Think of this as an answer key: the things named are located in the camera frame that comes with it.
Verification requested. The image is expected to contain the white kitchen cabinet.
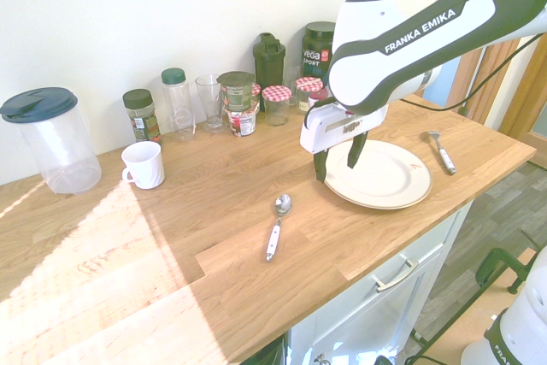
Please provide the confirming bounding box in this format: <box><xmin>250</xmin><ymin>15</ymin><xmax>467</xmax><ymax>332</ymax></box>
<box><xmin>284</xmin><ymin>200</ymin><xmax>475</xmax><ymax>365</ymax></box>

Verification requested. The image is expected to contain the green-labelled plastic cup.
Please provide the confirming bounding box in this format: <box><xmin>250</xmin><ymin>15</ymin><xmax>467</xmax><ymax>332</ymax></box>
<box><xmin>216</xmin><ymin>71</ymin><xmax>257</xmax><ymax>113</ymax></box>

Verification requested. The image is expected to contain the clear pitcher dark blue lid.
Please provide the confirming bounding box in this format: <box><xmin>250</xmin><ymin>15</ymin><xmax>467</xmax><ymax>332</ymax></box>
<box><xmin>0</xmin><ymin>85</ymin><xmax>103</xmax><ymax>195</ymax></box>

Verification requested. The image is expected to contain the tall clear drinking glass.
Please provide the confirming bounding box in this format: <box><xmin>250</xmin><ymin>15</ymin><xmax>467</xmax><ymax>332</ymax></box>
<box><xmin>195</xmin><ymin>74</ymin><xmax>228</xmax><ymax>134</ymax></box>

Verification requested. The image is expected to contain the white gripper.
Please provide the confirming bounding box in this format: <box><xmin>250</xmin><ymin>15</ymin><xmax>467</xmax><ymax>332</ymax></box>
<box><xmin>298</xmin><ymin>102</ymin><xmax>388</xmax><ymax>183</ymax></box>

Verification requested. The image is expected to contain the white-handled metal spoon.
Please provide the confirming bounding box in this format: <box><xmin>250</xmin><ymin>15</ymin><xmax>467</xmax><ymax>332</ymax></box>
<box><xmin>264</xmin><ymin>193</ymin><xmax>293</xmax><ymax>263</ymax></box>

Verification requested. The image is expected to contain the small clear glass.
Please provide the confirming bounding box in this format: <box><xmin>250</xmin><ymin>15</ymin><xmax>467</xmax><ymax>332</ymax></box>
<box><xmin>282</xmin><ymin>66</ymin><xmax>303</xmax><ymax>106</ymax></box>

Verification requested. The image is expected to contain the white gold-rimmed plate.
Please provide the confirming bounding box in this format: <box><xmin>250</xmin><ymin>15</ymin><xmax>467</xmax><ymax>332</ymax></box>
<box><xmin>322</xmin><ymin>138</ymin><xmax>433</xmax><ymax>211</ymax></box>

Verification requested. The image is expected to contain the clear bottle green lid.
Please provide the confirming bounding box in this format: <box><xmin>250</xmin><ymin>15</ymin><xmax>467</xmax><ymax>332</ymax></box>
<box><xmin>161</xmin><ymin>67</ymin><xmax>197</xmax><ymax>143</ymax></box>

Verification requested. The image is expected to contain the red-labelled yoghurt cup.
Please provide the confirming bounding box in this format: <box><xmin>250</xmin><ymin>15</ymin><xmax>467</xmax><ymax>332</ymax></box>
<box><xmin>225</xmin><ymin>103</ymin><xmax>260</xmax><ymax>138</ymax></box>

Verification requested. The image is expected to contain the dark green shaker bottle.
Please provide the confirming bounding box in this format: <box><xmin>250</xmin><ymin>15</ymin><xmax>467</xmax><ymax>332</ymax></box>
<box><xmin>252</xmin><ymin>32</ymin><xmax>286</xmax><ymax>97</ymax></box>

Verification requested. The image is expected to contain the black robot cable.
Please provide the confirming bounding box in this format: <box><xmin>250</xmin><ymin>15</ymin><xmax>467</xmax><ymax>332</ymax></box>
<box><xmin>399</xmin><ymin>33</ymin><xmax>542</xmax><ymax>112</ymax></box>

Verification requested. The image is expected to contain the white ceramic mug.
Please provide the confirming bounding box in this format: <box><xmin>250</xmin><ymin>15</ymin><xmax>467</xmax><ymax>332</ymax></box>
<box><xmin>121</xmin><ymin>140</ymin><xmax>166</xmax><ymax>190</ymax></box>

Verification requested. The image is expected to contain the white-handled metal fork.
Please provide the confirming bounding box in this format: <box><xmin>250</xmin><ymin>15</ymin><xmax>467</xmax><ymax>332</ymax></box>
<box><xmin>420</xmin><ymin>130</ymin><xmax>457</xmax><ymax>176</ymax></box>

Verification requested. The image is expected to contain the metal cabinet handle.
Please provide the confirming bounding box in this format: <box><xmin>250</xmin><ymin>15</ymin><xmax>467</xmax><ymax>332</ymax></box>
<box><xmin>370</xmin><ymin>258</ymin><xmax>419</xmax><ymax>293</ymax></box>

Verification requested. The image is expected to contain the black green clamp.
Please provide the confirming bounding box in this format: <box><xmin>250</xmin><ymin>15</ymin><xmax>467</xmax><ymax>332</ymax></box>
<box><xmin>474</xmin><ymin>247</ymin><xmax>539</xmax><ymax>293</ymax></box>

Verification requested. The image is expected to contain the spice jar dark lid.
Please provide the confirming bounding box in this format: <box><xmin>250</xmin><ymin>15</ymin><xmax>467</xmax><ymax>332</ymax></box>
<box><xmin>122</xmin><ymin>88</ymin><xmax>163</xmax><ymax>147</ymax></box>

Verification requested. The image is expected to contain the dark Vega protein tub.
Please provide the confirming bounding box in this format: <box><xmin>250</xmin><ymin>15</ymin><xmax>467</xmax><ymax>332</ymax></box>
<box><xmin>301</xmin><ymin>21</ymin><xmax>337</xmax><ymax>80</ymax></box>

